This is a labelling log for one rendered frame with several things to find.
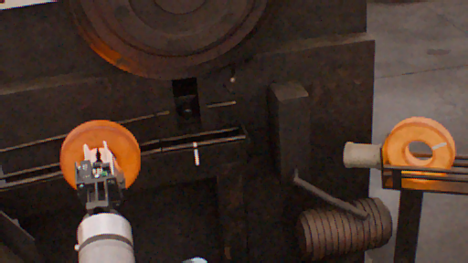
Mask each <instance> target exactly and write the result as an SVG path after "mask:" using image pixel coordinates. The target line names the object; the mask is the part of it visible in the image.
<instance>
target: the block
mask: <svg viewBox="0 0 468 263"><path fill-rule="evenodd" d="M268 92H269V107H270V123H271V165H272V166H273V169H274V172H275V173H276V175H277V176H278V178H279V181H280V183H281V184H291V183H292V182H291V180H290V179H291V175H292V170H293V169H294V168H298V169H299V170H300V175H299V178H300V179H303V180H304V181H307V180H308V179H310V175H311V173H310V111H309V94H308V93H307V92H306V90H304V87H303V86H302V85H301V83H300V81H298V80H285V81H280V82H274V83H271V84H270V85H269V87H268Z"/></svg>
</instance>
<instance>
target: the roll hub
mask: <svg viewBox="0 0 468 263"><path fill-rule="evenodd" d="M109 2H110V5H111V9H112V12H113V14H114V15H115V18H116V19H117V21H118V22H119V24H120V25H121V26H122V28H123V29H125V32H128V34H129V35H130V36H132V37H133V38H134V39H136V40H137V41H138V42H141V43H142V44H143V45H145V46H148V47H150V48H155V49H158V50H161V51H164V52H185V51H190V50H198V49H200V48H202V47H206V46H209V45H211V44H212V43H214V42H217V41H218V40H219V39H220V38H221V37H224V36H225V35H226V34H227V33H228V32H229V31H230V30H231V29H232V28H233V27H234V26H235V25H236V24H237V23H238V22H239V20H240V19H241V18H242V15H243V13H244V12H245V11H246V7H247V5H248V3H249V0H109ZM120 5H125V6H126V7H127V8H128V10H129V13H128V15H127V17H123V18H119V16H117V14H116V10H117V8H118V6H120ZM227 14H234V16H235V17H236V18H237V21H236V23H235V24H234V25H233V26H228V25H227V23H225V20H224V19H225V15H227ZM170 39H177V40H178V43H180V45H179V48H178V49H177V50H174V51H171V50H170V49H169V47H168V46H167V44H168V42H169V40H170Z"/></svg>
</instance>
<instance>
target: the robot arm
mask: <svg viewBox="0 0 468 263"><path fill-rule="evenodd" d="M104 147H105V148H96V149H94V150H91V151H89V149H88V146H87V145H86V144H84V152H85V161H81V162H80V166H79V167H78V165H77V163H76V162H75V177H76V186H77V190H78V198H79V199H80V201H81V204H82V206H83V207H85V208H86V209H87V210H88V212H89V213H88V214H86V215H85V216H84V217H83V219H82V221H83V222H82V223H81V224H80V226H79V227H78V240H79V244H78V245H76V246H75V249H76V251H79V263H135V260H134V252H133V235H132V228H131V226H130V224H129V222H128V221H127V220H126V219H124V218H123V216H122V214H121V213H119V212H118V211H115V210H114V208H115V207H116V206H121V202H122V201H124V197H123V195H122V192H125V191H126V187H125V185H126V180H125V176H124V172H123V169H122V168H120V166H119V165H118V164H116V160H115V158H114V156H113V155H112V153H111V152H109V150H108V148H107V146H106V142H104ZM99 154H100V157H101V162H98V156H99ZM182 263H207V262H206V261H205V260H204V259H201V258H194V259H189V260H186V261H185V262H182Z"/></svg>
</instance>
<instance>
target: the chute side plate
mask: <svg viewBox="0 0 468 263"><path fill-rule="evenodd" d="M195 150H197V158H198V165H197V162H196V155H195ZM163 155H164V160H165V163H164V161H163ZM226 163H240V172H241V173H243V172H247V171H248V170H247V159H246V149H245V141H244V140H243V141H237V142H229V143H224V144H214V145H209V146H205V147H200V148H190V149H185V150H181V151H176V152H171V153H163V154H161V153H159V154H156V155H153V156H150V157H149V156H146V157H143V158H141V166H140V170H139V173H138V175H137V177H136V178H135V181H134V182H132V185H130V186H128V188H127V189H126V191H125V192H122V195H126V194H132V193H136V192H139V191H145V190H148V189H152V188H155V187H161V186H164V185H168V184H180V183H184V182H189V181H193V180H202V179H207V178H211V177H216V166H217V165H222V164H226ZM75 205H81V201H80V199H79V198H78V190H77V189H75V188H73V186H72V185H70V183H69V182H68V181H67V179H66V178H65V177H64V176H61V177H55V178H52V179H49V180H43V181H40V182H37V183H32V184H26V185H19V186H17V187H14V188H12V187H10V188H7V189H5V190H0V210H1V211H3V212H4V213H5V215H7V216H8V217H10V218H11V219H12V220H13V219H18V218H21V217H25V216H26V217H28V216H32V215H39V214H42V213H45V212H51V211H54V210H60V209H63V208H66V207H73V206H75Z"/></svg>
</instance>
